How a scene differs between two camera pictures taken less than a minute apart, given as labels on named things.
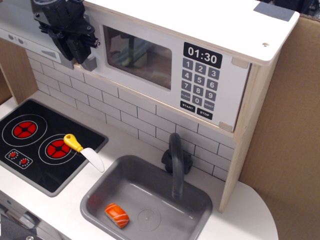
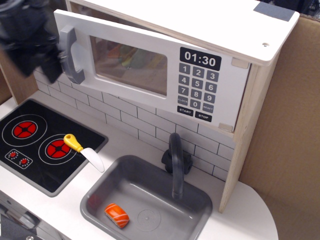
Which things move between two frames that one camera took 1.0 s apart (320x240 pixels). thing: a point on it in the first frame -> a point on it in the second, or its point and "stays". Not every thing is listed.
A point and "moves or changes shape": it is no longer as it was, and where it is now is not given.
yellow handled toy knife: [89, 152] stays
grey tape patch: [273, 11] stays
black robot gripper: [65, 18] -> [29, 31]
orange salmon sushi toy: [118, 215] stays
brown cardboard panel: [283, 160] stays
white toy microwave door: [169, 71] moves or changes shape
